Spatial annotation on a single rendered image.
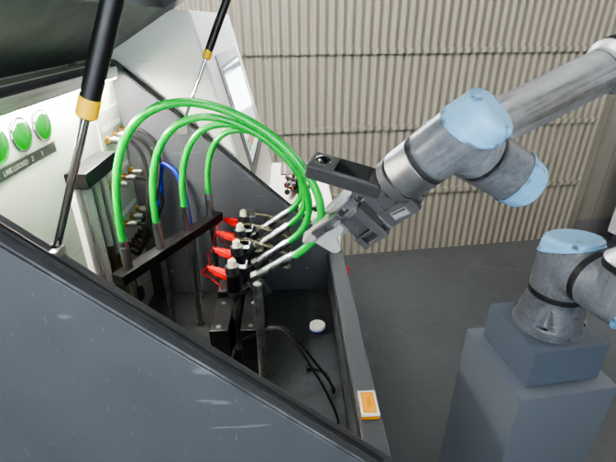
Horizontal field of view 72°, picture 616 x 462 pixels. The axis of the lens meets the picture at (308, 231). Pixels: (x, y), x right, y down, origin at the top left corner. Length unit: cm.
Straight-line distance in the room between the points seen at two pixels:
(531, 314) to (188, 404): 77
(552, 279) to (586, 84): 40
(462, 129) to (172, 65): 75
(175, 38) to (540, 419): 119
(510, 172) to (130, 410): 55
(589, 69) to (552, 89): 7
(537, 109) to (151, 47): 81
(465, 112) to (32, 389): 59
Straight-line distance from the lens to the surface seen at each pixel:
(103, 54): 42
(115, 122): 108
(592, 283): 97
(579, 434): 128
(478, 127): 53
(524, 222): 360
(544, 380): 113
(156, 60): 112
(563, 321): 108
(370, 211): 64
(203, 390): 55
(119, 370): 55
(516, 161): 61
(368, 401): 77
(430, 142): 55
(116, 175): 81
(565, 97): 81
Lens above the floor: 153
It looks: 27 degrees down
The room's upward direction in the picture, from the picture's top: straight up
